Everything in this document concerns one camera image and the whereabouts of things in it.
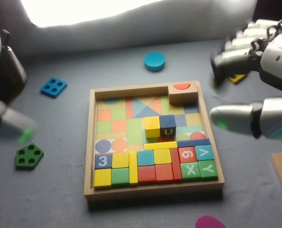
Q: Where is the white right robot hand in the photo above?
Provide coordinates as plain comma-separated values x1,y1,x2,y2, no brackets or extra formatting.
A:
208,16,282,140

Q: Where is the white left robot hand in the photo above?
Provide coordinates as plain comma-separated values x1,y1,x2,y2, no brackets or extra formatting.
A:
0,22,38,143

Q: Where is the dark blue letter cube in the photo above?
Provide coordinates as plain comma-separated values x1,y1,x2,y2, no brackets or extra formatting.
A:
159,114,176,138

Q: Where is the yellow wooden cube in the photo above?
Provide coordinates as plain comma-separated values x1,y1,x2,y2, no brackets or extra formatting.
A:
144,116,161,139

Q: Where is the yellow piece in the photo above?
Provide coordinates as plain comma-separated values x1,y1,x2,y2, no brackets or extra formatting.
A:
227,73,247,85

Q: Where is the blue square holed piece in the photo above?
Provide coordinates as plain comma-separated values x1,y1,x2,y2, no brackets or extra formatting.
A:
40,76,68,98

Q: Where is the green pentagon holed piece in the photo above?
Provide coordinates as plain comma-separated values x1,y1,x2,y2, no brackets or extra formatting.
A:
15,142,45,171

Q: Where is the wooden block with red semicircle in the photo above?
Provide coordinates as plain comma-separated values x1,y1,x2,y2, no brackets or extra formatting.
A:
168,82,199,105

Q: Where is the blue round disc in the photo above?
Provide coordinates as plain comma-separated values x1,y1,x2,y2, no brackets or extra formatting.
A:
143,51,167,72

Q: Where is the dark blue long bar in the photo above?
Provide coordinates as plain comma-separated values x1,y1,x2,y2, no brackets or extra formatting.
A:
177,138,212,148

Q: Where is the grey table cloth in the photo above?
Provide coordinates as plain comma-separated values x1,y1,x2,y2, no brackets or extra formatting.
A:
0,0,282,228

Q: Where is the yellow long flat bar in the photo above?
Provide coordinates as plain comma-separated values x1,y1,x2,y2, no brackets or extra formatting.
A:
144,142,178,151

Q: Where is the magenta rounded shape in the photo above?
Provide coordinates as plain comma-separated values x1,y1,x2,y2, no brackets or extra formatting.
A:
195,215,226,228

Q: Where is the wooden puzzle tray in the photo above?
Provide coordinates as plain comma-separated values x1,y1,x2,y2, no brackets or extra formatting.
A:
83,80,226,202

